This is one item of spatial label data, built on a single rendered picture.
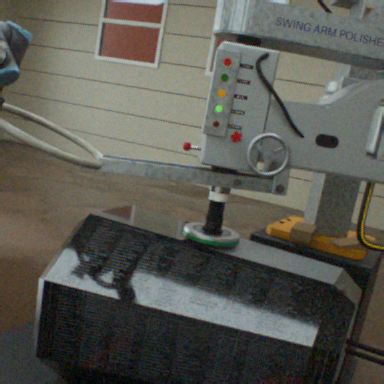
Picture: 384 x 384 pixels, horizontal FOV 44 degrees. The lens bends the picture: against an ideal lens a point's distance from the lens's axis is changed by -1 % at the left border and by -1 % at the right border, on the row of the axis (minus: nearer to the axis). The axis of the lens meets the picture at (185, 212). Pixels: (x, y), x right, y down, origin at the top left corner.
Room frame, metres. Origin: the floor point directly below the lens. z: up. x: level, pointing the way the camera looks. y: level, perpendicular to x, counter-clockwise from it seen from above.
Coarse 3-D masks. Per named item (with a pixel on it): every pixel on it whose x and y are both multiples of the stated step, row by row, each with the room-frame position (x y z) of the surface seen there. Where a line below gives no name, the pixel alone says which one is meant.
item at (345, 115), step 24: (336, 96) 1.76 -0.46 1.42; (360, 96) 1.68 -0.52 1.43; (288, 120) 1.65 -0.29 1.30; (312, 120) 1.68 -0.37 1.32; (336, 120) 1.68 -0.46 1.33; (360, 120) 1.68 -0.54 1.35; (264, 144) 1.67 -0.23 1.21; (288, 144) 1.67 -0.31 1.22; (312, 144) 1.68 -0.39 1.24; (336, 144) 1.68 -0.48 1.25; (360, 144) 1.69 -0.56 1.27; (288, 168) 1.69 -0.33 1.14; (312, 168) 1.68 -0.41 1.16; (336, 168) 1.68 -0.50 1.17; (360, 168) 1.69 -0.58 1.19
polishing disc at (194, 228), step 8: (192, 224) 1.80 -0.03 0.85; (200, 224) 1.82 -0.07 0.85; (192, 232) 1.68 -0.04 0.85; (200, 232) 1.70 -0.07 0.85; (208, 232) 1.71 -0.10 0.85; (224, 232) 1.76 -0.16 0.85; (232, 232) 1.79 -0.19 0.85; (216, 240) 1.66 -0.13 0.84; (224, 240) 1.66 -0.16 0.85; (232, 240) 1.69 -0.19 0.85
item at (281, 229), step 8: (272, 224) 2.41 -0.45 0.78; (280, 224) 2.44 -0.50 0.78; (288, 224) 2.48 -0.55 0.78; (272, 232) 2.32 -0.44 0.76; (280, 232) 2.30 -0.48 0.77; (288, 232) 2.29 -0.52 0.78; (352, 232) 2.58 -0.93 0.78; (288, 240) 2.28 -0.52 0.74; (296, 240) 2.26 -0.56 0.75; (312, 240) 2.23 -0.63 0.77; (320, 240) 2.23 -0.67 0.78; (328, 240) 2.27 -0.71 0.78; (320, 248) 2.21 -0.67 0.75; (328, 248) 2.19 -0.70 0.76; (336, 248) 2.17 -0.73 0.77; (344, 256) 2.15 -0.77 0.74; (352, 256) 2.14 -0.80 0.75; (360, 256) 2.14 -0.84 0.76
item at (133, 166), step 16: (112, 160) 1.68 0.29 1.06; (128, 160) 1.69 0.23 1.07; (144, 160) 1.79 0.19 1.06; (144, 176) 1.68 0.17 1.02; (160, 176) 1.69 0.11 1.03; (176, 176) 1.69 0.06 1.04; (192, 176) 1.69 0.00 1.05; (208, 176) 1.70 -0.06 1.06; (224, 176) 1.70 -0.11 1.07; (240, 176) 1.70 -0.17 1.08; (256, 176) 1.82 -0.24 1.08; (272, 176) 1.82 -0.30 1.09
